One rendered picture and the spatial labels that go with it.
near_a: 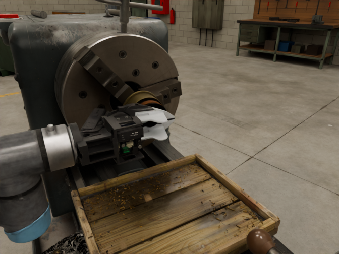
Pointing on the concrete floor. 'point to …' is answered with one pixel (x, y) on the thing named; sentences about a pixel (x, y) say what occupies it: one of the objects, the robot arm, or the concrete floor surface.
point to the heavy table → (66, 12)
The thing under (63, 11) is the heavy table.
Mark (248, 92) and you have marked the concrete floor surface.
